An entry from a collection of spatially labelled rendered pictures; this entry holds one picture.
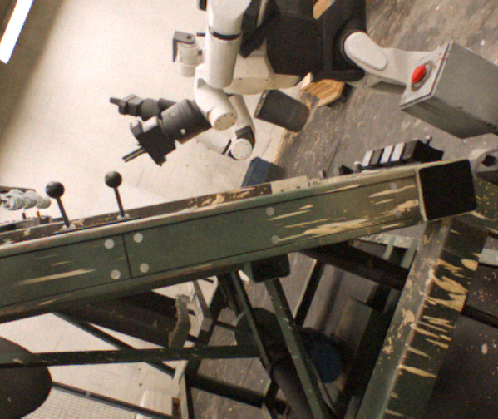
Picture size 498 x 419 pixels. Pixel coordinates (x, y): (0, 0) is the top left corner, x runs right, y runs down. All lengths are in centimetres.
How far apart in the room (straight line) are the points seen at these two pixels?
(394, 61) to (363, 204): 72
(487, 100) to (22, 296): 92
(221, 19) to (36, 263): 54
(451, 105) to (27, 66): 660
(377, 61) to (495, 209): 64
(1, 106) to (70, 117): 93
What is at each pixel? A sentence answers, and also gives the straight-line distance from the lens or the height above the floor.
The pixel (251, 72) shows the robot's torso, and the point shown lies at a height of 123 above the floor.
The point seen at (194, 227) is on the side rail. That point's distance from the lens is 74.
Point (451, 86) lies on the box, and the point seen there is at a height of 89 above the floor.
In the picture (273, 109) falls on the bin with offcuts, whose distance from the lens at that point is 575.
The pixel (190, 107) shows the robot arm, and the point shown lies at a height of 134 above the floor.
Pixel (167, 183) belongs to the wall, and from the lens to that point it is 663.
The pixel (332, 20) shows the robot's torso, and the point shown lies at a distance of 142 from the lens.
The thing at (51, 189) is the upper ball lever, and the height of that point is 154.
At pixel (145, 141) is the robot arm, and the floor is 141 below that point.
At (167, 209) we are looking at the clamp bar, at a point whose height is 130.
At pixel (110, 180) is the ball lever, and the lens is 94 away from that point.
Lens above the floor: 131
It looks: 11 degrees down
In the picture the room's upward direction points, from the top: 68 degrees counter-clockwise
